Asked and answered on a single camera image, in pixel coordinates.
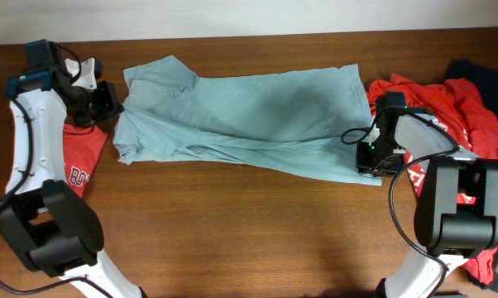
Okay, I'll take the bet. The light blue t-shirt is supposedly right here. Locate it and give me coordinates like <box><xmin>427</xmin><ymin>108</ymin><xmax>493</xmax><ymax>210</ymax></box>
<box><xmin>113</xmin><ymin>56</ymin><xmax>380</xmax><ymax>185</ymax></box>

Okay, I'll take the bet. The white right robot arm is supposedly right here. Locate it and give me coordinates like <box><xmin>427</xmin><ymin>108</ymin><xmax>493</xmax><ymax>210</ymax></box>
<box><xmin>371</xmin><ymin>106</ymin><xmax>498</xmax><ymax>298</ymax></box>

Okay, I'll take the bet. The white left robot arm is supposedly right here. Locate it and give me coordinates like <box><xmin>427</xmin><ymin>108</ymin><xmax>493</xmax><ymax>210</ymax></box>
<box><xmin>0</xmin><ymin>75</ymin><xmax>145</xmax><ymax>297</ymax></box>

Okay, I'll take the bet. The folded red printed t-shirt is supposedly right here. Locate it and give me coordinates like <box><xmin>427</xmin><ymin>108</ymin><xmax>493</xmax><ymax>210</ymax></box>
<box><xmin>63</xmin><ymin>124</ymin><xmax>108</xmax><ymax>197</ymax></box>

